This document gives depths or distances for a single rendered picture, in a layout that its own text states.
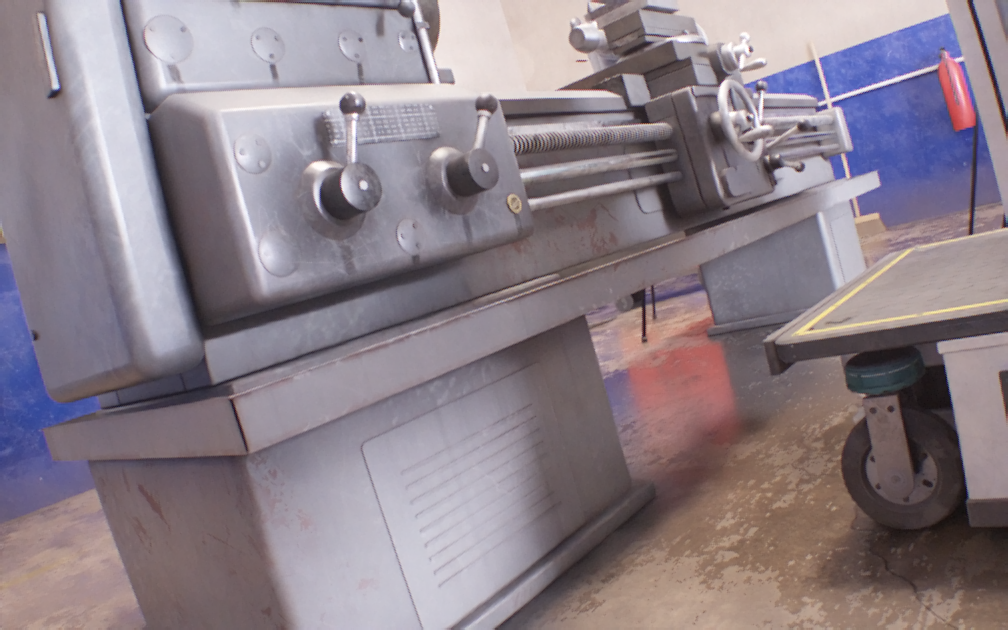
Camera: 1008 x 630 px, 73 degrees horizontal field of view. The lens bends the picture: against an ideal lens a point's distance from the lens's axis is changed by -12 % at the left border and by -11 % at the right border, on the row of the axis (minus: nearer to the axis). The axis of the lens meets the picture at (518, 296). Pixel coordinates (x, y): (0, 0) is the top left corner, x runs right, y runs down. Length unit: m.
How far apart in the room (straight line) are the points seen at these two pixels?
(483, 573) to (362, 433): 0.30
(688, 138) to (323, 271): 1.14
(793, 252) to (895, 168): 2.98
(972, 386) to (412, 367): 0.68
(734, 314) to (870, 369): 2.09
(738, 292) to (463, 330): 2.14
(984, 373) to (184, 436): 0.94
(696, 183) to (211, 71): 1.18
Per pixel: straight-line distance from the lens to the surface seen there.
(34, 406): 4.25
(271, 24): 1.17
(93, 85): 1.01
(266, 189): 0.91
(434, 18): 1.65
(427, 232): 1.04
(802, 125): 2.18
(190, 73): 1.07
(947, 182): 5.82
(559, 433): 1.32
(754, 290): 3.05
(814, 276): 2.96
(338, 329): 1.13
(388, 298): 1.19
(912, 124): 5.83
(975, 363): 0.96
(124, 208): 0.97
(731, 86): 1.88
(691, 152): 1.85
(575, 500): 1.35
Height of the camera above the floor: 0.52
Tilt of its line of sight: 3 degrees down
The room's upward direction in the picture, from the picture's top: 16 degrees counter-clockwise
